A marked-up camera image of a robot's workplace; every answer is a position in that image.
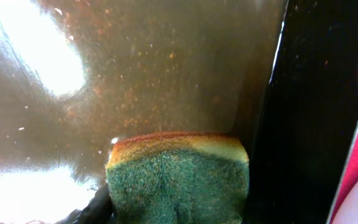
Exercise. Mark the black water basin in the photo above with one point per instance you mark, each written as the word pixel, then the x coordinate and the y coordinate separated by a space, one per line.
pixel 76 77

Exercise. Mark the green yellow sponge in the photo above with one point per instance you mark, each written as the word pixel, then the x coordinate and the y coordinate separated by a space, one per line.
pixel 179 177

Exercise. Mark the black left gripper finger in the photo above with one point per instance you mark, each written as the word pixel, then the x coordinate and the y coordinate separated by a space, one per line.
pixel 89 211

